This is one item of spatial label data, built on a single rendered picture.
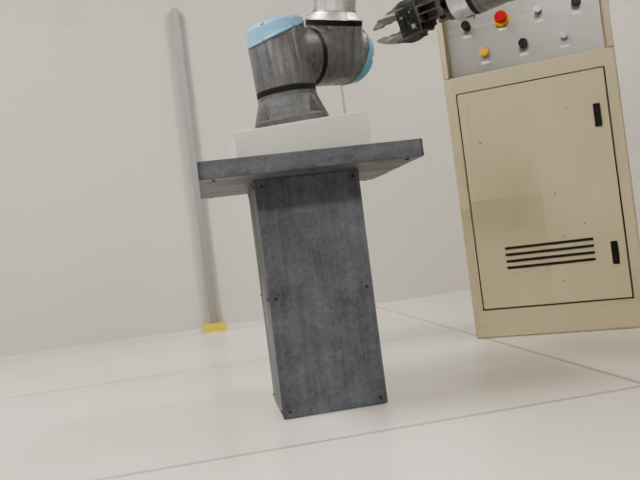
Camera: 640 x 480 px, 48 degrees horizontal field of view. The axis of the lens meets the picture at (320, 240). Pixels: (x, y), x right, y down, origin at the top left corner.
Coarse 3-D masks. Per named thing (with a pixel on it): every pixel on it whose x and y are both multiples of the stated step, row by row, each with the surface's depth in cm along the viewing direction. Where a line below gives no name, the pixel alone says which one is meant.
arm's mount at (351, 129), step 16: (352, 112) 167; (272, 128) 164; (288, 128) 165; (304, 128) 165; (320, 128) 166; (336, 128) 167; (352, 128) 167; (368, 128) 168; (240, 144) 163; (256, 144) 164; (272, 144) 164; (288, 144) 165; (304, 144) 165; (320, 144) 166; (336, 144) 167; (352, 144) 167
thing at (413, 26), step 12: (420, 0) 156; (432, 0) 151; (444, 0) 152; (396, 12) 156; (408, 12) 154; (420, 12) 154; (432, 12) 154; (444, 12) 150; (408, 24) 156; (420, 24) 154; (432, 24) 158; (408, 36) 157
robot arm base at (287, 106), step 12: (300, 84) 173; (312, 84) 176; (264, 96) 174; (276, 96) 172; (288, 96) 172; (300, 96) 172; (312, 96) 174; (264, 108) 174; (276, 108) 171; (288, 108) 171; (300, 108) 171; (312, 108) 174; (324, 108) 177; (264, 120) 174; (276, 120) 171; (288, 120) 170; (300, 120) 170
